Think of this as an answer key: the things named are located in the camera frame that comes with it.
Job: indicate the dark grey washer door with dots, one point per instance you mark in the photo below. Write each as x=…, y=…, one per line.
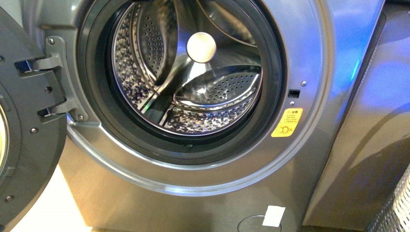
x=34, y=139

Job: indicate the grey metal door hinge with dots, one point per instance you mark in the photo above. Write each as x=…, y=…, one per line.
x=56, y=59

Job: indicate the yellow warning sticker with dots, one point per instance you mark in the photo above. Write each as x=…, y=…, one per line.
x=287, y=123

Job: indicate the stainless steel washer drum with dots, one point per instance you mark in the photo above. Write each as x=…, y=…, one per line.
x=186, y=67

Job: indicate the grey front-load washing machine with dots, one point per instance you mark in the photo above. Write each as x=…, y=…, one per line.
x=128, y=176

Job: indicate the white paper tag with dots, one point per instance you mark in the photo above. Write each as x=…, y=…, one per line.
x=273, y=216

